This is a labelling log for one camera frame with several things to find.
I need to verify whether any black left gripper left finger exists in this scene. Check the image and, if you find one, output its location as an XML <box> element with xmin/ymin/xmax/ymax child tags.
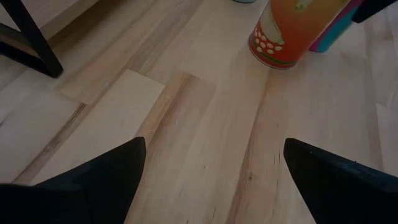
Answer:
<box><xmin>0</xmin><ymin>136</ymin><xmax>147</xmax><ymax>224</ymax></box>

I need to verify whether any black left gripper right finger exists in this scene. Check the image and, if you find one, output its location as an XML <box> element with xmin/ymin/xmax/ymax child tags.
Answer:
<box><xmin>283</xmin><ymin>138</ymin><xmax>398</xmax><ymax>224</ymax></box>

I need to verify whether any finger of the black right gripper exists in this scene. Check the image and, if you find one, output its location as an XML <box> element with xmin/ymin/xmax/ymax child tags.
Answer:
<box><xmin>351</xmin><ymin>0</ymin><xmax>398</xmax><ymax>24</ymax></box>

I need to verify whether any green and purple can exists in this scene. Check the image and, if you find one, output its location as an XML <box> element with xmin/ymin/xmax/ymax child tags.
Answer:
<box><xmin>308</xmin><ymin>0</ymin><xmax>365</xmax><ymax>54</ymax></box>

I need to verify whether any red corn can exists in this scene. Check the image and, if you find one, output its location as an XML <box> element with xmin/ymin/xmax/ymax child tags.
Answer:
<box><xmin>248</xmin><ymin>0</ymin><xmax>352</xmax><ymax>70</ymax></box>

